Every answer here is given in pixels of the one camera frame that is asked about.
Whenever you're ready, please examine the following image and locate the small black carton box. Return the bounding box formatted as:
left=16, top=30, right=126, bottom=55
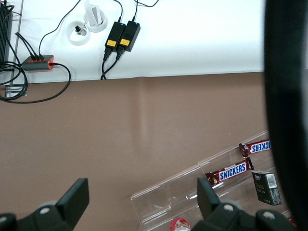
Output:
left=251, top=170, right=282, bottom=206

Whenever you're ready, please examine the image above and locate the thick black blurred cable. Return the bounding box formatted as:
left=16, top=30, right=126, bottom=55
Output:
left=263, top=0, right=308, bottom=228

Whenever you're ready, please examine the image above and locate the black power adapter yellow label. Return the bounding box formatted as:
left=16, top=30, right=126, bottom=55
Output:
left=117, top=20, right=141, bottom=52
left=104, top=21, right=127, bottom=51

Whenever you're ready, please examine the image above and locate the black adapter power cord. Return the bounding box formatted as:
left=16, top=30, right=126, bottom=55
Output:
left=101, top=49, right=124, bottom=80
left=100, top=46, right=114, bottom=80

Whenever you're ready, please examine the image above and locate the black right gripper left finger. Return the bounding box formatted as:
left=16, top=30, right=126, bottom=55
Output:
left=0, top=178, right=90, bottom=231

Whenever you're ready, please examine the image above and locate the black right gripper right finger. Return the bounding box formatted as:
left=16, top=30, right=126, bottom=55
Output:
left=192, top=177, right=297, bottom=231

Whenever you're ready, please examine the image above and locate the small black white clip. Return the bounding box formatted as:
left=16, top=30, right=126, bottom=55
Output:
left=75, top=25, right=88, bottom=37

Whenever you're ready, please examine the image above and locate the thin black hub cable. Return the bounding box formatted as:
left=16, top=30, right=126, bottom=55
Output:
left=38, top=0, right=82, bottom=56

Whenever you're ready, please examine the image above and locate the small silver metal plate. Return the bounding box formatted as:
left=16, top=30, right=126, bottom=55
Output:
left=4, top=85, right=28, bottom=97

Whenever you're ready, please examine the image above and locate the thin black adapter cable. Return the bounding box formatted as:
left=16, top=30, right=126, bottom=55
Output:
left=113, top=0, right=124, bottom=24
left=132, top=0, right=160, bottom=23

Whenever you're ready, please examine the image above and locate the clear acrylic stepped stand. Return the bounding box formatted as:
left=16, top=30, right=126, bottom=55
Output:
left=130, top=129, right=297, bottom=231

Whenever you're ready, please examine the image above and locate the long looping black cable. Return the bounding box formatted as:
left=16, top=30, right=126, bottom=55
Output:
left=0, top=62, right=72, bottom=104

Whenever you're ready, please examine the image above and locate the Snickers chocolate bar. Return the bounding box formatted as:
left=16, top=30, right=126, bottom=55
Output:
left=204, top=157, right=255, bottom=189
left=238, top=140, right=271, bottom=158

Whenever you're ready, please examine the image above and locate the silver aluminium rail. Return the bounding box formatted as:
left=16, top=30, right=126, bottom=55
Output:
left=11, top=0, right=25, bottom=85

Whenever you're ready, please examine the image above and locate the grey orange USB hub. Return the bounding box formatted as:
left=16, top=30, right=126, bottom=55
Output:
left=21, top=54, right=55, bottom=72

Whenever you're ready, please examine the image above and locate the black ribbed metal device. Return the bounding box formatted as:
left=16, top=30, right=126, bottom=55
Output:
left=0, top=4, right=13, bottom=64

